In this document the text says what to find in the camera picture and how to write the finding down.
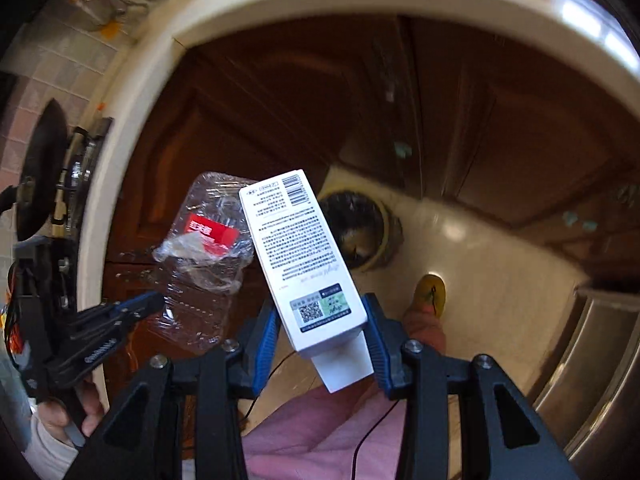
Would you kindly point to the person's left forearm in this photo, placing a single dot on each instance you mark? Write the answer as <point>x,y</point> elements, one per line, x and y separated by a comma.
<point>47,455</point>

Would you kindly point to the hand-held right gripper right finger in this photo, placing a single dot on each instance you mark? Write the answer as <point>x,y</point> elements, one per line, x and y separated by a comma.
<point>380,350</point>

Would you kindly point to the clear plastic container red label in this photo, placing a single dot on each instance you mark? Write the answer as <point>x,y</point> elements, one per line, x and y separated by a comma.
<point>210,230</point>

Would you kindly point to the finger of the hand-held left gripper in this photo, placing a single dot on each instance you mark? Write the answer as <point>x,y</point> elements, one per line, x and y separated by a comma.
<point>95,350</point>
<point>135,307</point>

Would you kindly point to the yellow embroidered slipper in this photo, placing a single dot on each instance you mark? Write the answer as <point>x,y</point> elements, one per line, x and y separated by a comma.
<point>430,295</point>

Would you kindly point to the black plastic bin liner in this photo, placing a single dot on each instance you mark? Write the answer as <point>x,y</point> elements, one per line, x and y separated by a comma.
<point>350,220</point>

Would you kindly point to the cream round waste bin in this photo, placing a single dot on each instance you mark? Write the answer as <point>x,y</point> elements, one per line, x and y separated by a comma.
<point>387,230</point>

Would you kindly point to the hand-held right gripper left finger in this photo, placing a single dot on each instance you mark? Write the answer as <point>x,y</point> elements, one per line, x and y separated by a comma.
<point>265,345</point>

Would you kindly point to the person's pink pants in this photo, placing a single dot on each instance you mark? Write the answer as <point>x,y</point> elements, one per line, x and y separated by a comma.
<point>310,435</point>

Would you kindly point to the person's left hand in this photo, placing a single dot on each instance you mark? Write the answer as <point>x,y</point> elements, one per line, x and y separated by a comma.
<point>92,405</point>

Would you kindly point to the wooden cabinet door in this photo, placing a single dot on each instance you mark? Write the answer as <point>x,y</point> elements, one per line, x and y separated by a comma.
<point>525,125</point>
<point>380,85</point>
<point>165,125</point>

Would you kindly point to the black wok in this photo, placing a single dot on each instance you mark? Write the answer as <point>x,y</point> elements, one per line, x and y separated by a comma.
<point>42,170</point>

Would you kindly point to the white printed carton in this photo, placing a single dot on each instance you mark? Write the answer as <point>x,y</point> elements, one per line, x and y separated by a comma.
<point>300,260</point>

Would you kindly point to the stainless steel appliance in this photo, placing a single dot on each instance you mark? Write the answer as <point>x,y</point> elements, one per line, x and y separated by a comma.
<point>590,385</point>

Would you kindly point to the wooden drawer front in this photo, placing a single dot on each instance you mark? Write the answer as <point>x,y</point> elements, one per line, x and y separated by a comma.
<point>130,262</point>

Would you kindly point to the gas stove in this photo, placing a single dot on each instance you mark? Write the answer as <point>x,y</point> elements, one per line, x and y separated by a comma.
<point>80,170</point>

